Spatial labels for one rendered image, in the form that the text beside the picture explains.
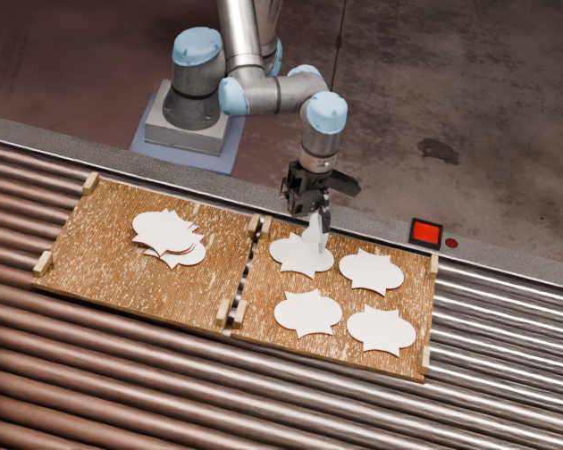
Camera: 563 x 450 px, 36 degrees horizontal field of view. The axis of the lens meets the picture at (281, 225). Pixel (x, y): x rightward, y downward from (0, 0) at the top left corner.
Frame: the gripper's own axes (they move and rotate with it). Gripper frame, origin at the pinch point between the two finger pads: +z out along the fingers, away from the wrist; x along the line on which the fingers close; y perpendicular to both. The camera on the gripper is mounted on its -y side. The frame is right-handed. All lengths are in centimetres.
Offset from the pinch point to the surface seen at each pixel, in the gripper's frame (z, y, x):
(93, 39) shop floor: 102, -7, -228
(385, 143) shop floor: 102, -112, -127
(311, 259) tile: 7.1, -0.6, 2.7
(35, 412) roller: 9, 64, 22
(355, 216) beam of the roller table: 10.0, -18.4, -9.8
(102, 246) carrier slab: 7.9, 42.5, -13.7
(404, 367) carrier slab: 7.9, -7.5, 34.7
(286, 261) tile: 7.1, 5.1, 1.7
